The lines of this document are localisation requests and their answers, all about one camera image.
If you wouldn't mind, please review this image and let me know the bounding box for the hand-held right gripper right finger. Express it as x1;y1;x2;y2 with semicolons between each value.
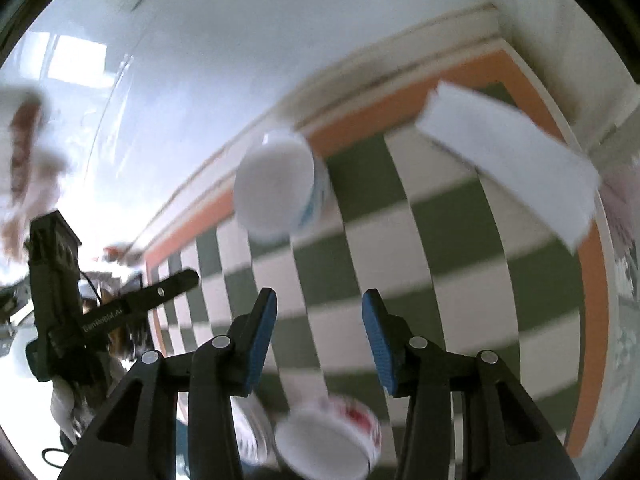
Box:
362;288;581;480

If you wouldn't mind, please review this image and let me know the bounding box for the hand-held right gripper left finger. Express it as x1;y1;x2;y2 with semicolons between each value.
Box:
57;287;278;480

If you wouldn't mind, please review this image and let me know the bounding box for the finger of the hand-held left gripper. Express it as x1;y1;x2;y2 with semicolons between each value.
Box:
125;269;200;314

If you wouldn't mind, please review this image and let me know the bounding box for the white ceramic bowl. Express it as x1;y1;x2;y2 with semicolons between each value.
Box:
232;400;281;466
274;395;383;480

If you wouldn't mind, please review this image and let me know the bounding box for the white bowl blue pattern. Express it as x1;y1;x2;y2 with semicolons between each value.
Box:
233;130;331;244

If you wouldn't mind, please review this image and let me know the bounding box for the green white checkered tablecloth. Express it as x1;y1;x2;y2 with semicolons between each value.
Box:
142;47;616;461

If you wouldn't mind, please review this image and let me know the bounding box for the clear plastic bag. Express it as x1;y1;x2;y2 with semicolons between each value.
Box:
0;87;71;261

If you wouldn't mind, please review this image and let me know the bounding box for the folded white towel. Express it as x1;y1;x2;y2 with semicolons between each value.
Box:
415;80;601;256

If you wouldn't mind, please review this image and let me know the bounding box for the frosted glass sliding door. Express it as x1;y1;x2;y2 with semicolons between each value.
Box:
600;150;640;411

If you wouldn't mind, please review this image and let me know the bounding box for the black cable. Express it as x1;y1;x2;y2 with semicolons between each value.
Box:
41;446;72;467

